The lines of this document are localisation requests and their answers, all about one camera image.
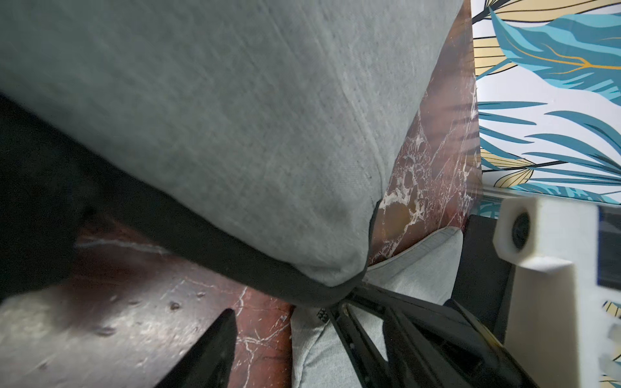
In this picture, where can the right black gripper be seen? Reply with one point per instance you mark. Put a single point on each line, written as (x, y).
(460, 342)

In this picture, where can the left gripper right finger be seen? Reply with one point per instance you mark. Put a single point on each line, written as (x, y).
(371, 368)

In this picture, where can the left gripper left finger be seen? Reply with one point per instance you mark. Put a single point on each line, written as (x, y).
(209, 361)

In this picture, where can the grey laptop bag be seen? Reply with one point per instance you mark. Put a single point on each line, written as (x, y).
(425, 271)
(255, 138)

